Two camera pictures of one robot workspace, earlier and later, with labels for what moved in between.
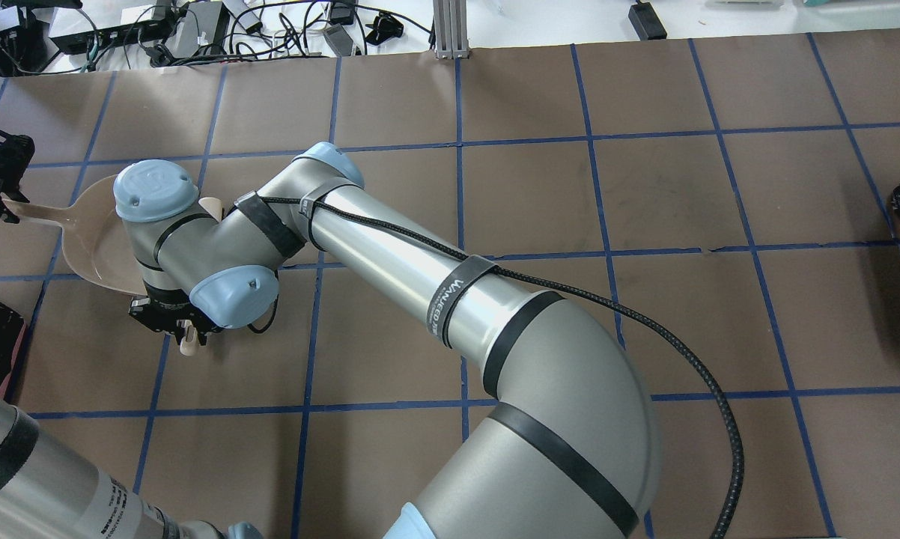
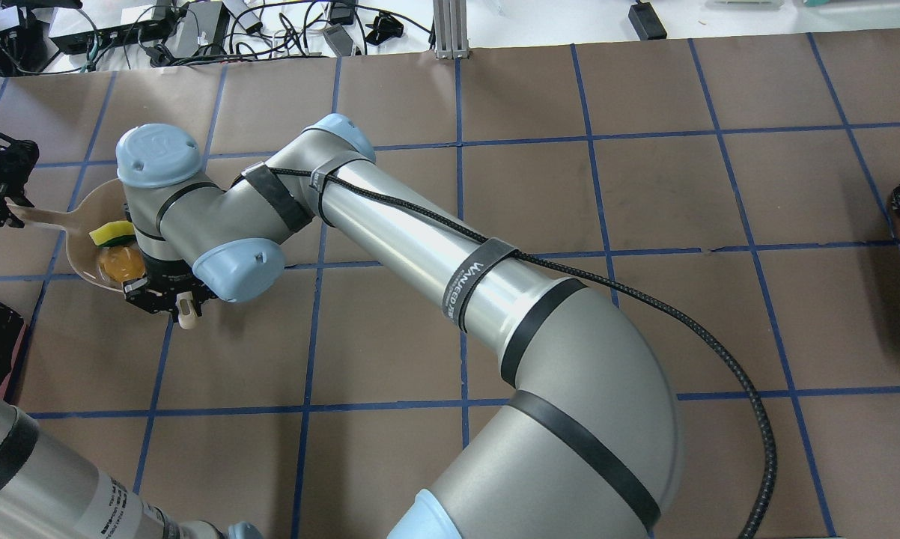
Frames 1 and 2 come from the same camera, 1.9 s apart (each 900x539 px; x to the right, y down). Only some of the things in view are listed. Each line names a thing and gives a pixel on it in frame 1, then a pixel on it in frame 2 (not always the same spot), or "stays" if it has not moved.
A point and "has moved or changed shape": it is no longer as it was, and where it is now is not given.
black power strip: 73,43 stays
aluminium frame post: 450,29 stays
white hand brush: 189,346 has moved or changed shape
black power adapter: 646,22 stays
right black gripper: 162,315 to 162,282
